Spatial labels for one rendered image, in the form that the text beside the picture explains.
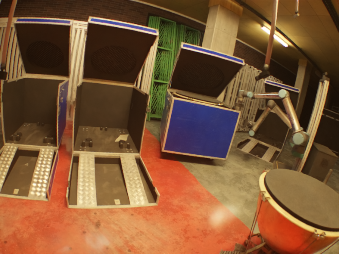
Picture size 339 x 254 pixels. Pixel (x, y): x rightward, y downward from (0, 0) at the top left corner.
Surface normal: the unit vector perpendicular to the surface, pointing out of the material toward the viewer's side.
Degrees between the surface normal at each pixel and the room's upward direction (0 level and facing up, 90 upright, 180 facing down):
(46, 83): 90
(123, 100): 90
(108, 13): 90
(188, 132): 90
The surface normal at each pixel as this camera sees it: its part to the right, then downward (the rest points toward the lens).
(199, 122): 0.07, 0.29
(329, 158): -0.50, 0.15
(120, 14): 0.44, 0.33
